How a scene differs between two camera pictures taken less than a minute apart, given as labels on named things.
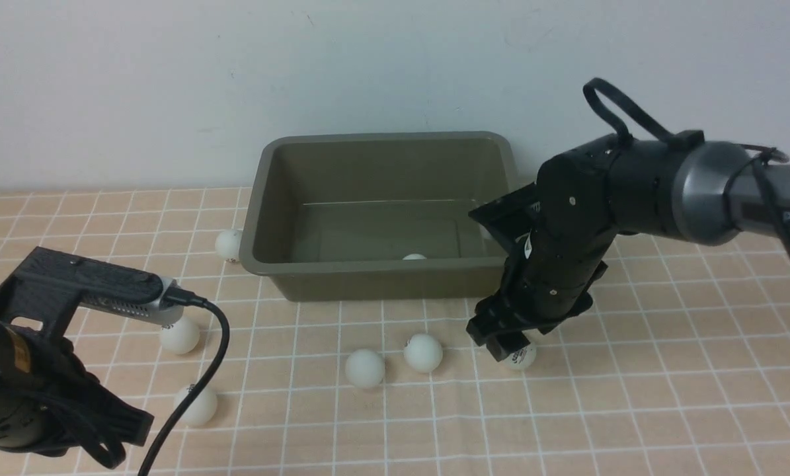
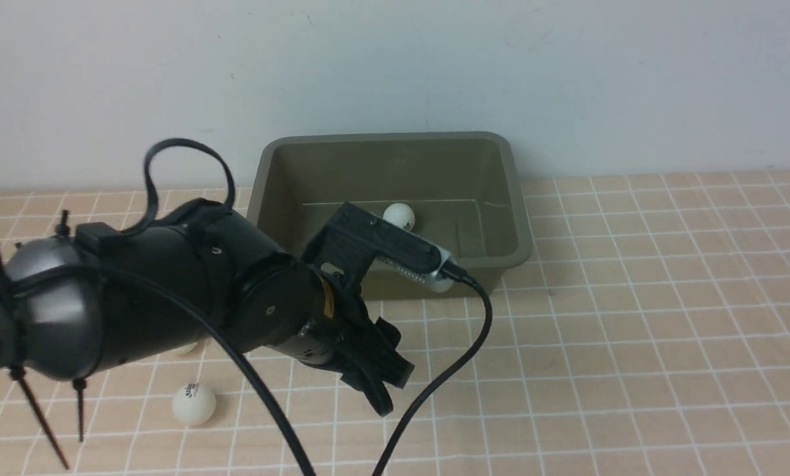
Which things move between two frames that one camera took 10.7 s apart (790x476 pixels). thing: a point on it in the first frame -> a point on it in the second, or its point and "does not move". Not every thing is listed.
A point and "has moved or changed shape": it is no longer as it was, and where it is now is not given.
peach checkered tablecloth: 695,358 does not move
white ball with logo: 522,357 -> 400,214
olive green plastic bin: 377,217 does not move
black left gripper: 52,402 -> 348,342
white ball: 201,411 does not move
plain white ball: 364,368 has moved or changed shape
